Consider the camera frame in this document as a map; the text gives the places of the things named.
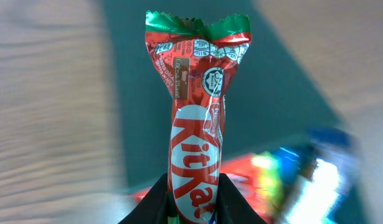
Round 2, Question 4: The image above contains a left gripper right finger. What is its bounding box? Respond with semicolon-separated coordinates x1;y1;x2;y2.
216;174;266;224

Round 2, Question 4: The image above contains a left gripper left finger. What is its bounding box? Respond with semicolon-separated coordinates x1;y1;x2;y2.
118;174;168;224

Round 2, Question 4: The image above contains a red Hacks candy bag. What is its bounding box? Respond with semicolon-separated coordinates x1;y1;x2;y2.
133;154;273;218

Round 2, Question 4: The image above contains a Haribo gummy bag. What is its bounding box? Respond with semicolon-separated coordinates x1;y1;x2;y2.
251;152;283;217

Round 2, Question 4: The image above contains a blue Oreo cookie pack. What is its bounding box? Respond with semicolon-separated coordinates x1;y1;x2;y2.
274;128;359;224

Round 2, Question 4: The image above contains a red green candy bar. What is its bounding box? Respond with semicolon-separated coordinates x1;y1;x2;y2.
145;11;252;223

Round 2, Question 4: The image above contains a dark green open box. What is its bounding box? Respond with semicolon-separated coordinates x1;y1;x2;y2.
101;0;340;192

